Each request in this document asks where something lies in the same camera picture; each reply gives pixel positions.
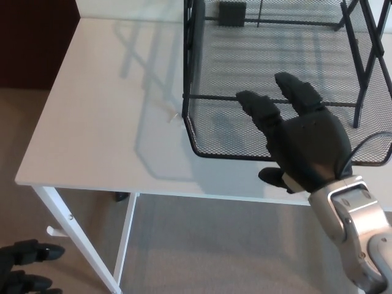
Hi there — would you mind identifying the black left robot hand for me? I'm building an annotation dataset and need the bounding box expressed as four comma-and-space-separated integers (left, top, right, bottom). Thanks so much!
0, 239, 66, 294

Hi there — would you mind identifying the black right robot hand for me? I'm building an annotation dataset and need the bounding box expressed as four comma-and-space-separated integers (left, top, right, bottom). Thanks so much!
235, 72, 353, 195

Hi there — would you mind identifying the black mesh tray layer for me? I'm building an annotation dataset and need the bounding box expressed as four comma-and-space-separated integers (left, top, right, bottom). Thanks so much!
181, 0, 392, 168

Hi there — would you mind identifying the black tray label holder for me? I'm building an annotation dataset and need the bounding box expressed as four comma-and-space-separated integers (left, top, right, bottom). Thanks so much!
217, 1, 247, 27

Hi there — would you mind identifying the white hook on table leg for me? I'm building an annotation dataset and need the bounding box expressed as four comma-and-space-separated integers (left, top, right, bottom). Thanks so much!
46, 225, 67, 238

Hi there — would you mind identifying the white table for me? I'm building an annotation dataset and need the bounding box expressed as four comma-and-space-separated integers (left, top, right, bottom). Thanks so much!
14, 17, 392, 294

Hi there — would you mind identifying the dark red panel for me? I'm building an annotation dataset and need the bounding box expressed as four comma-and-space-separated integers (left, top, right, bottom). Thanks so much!
0, 0, 81, 90

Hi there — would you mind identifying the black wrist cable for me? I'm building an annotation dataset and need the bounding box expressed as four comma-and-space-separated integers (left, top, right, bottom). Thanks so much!
336, 131, 392, 180

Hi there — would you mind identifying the black file tray frame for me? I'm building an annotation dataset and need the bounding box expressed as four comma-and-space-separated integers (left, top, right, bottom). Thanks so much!
181, 0, 392, 129

